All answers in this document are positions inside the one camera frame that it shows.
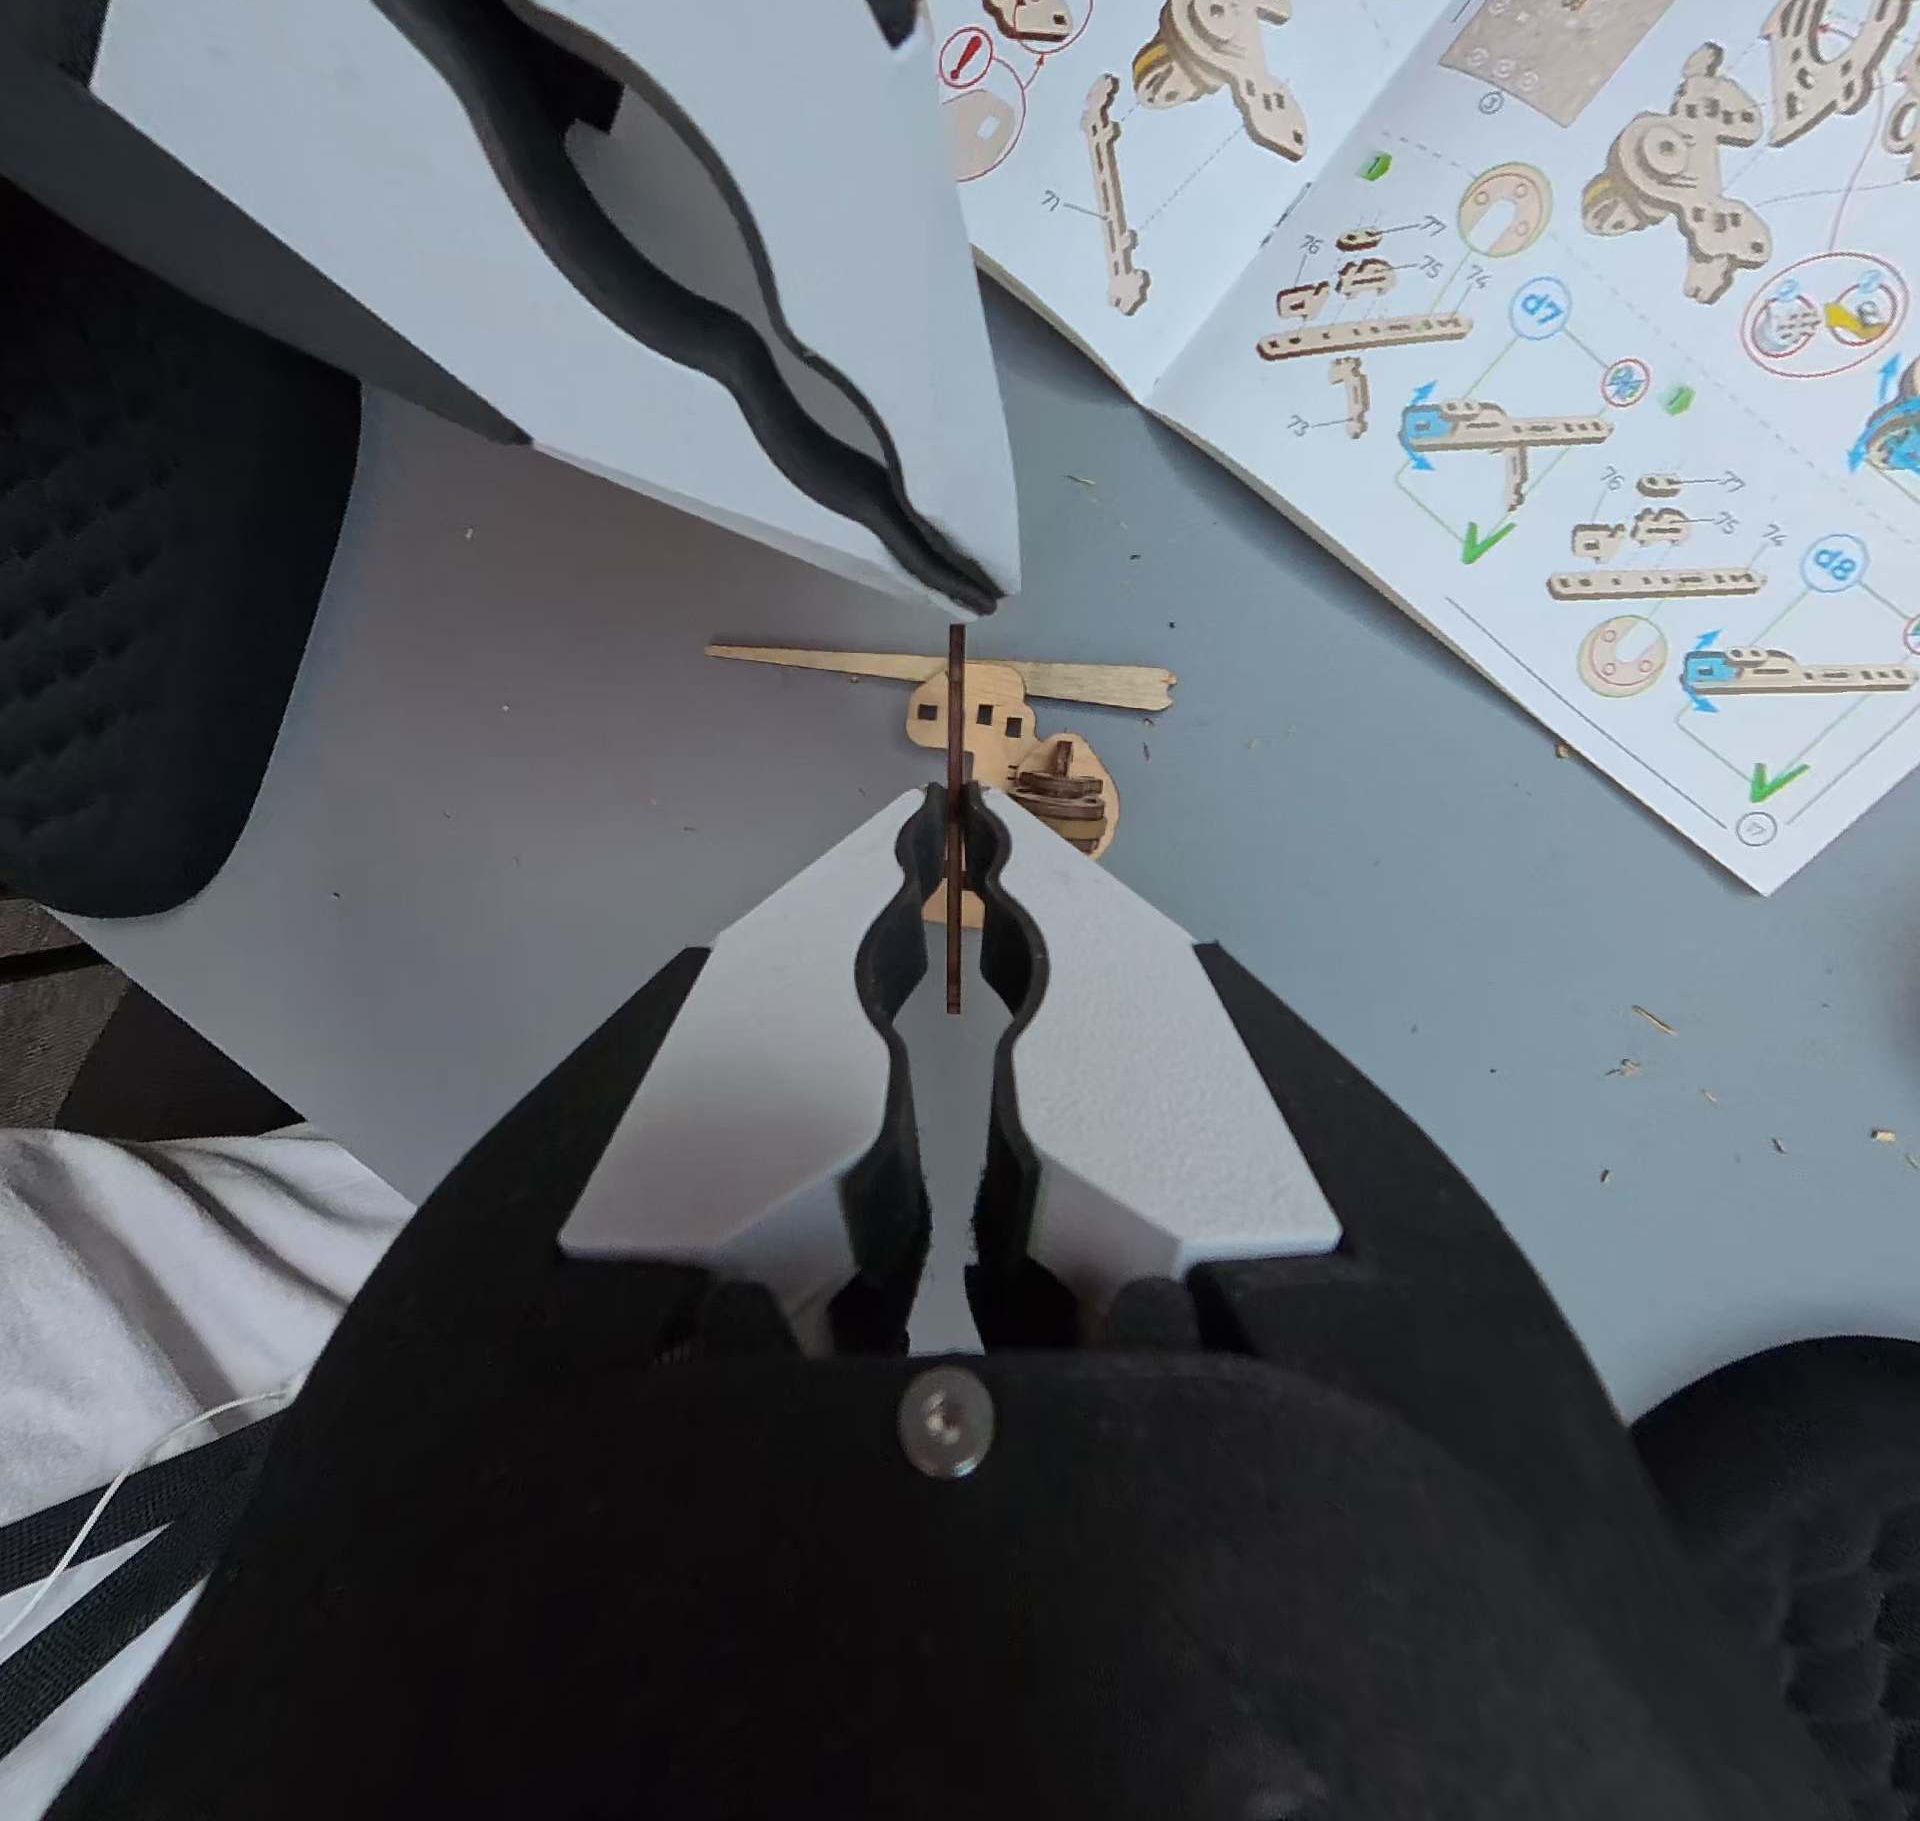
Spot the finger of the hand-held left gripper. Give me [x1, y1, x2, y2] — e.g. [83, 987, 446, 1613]
[450, 0, 1024, 604]
[90, 0, 1003, 618]

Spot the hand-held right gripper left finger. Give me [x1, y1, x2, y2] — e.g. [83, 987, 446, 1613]
[561, 786, 962, 1352]

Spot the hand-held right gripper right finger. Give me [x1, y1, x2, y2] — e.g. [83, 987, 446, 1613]
[961, 784, 1340, 1352]

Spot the wooden plate with wheel assembly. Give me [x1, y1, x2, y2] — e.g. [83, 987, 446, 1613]
[903, 656, 1122, 943]

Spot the thin dark wooden strip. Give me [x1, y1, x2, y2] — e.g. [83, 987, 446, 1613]
[946, 623, 970, 1016]

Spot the black foam pad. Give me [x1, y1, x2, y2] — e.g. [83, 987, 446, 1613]
[0, 178, 363, 924]

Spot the flat wooden stick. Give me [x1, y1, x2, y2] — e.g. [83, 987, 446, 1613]
[706, 640, 1178, 717]

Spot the printed assembly instruction booklet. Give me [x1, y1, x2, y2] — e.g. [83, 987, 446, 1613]
[908, 0, 1920, 897]

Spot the person's white shirt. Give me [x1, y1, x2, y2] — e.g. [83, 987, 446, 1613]
[0, 1126, 422, 1821]

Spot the black mesh chair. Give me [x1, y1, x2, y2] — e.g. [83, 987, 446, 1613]
[1626, 1333, 1920, 1821]

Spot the thin white cord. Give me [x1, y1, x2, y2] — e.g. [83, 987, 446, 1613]
[0, 1389, 304, 1613]

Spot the black strap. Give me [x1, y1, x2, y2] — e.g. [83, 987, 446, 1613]
[0, 1419, 289, 1590]
[0, 1514, 225, 1731]

